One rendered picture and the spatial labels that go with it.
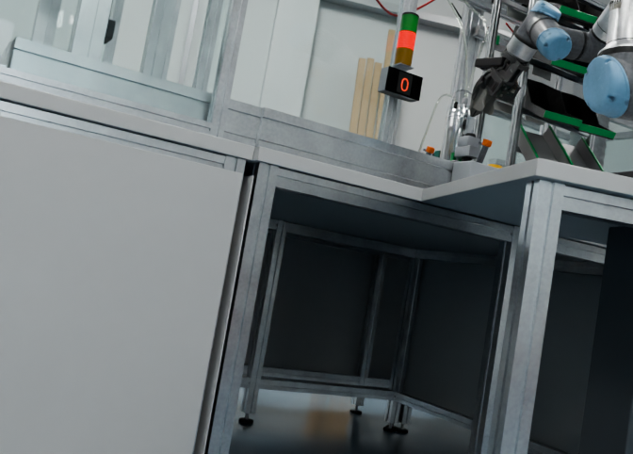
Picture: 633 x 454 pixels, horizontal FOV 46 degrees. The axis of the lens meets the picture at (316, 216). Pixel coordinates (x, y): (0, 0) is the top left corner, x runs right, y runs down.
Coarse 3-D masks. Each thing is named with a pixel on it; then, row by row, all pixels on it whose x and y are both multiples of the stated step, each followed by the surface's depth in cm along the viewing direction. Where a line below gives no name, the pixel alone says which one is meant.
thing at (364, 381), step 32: (288, 256) 352; (320, 256) 361; (352, 256) 369; (384, 256) 373; (288, 288) 352; (320, 288) 361; (352, 288) 370; (384, 288) 379; (288, 320) 352; (320, 320) 361; (352, 320) 370; (384, 320) 379; (288, 352) 352; (320, 352) 361; (352, 352) 370; (384, 352) 379; (352, 384) 332; (384, 384) 374
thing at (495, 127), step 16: (496, 112) 336; (496, 128) 334; (528, 128) 316; (560, 128) 312; (624, 128) 331; (496, 144) 332; (608, 144) 326; (624, 144) 331; (496, 160) 330; (608, 160) 326; (624, 160) 331
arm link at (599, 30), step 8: (608, 8) 181; (600, 16) 184; (608, 16) 181; (600, 24) 184; (584, 32) 188; (592, 32) 186; (600, 32) 184; (592, 40) 187; (600, 40) 185; (584, 48) 187; (592, 48) 187; (600, 48) 187; (584, 56) 188; (592, 56) 188
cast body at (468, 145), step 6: (462, 138) 212; (468, 138) 209; (474, 138) 210; (462, 144) 211; (468, 144) 209; (474, 144) 210; (456, 150) 213; (462, 150) 211; (468, 150) 208; (474, 150) 209; (456, 156) 213; (462, 156) 211; (468, 156) 209; (474, 156) 209
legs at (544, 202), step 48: (528, 192) 122; (576, 192) 120; (528, 240) 119; (624, 240) 154; (528, 288) 118; (624, 288) 151; (528, 336) 118; (624, 336) 148; (528, 384) 117; (624, 384) 145; (528, 432) 116; (624, 432) 143
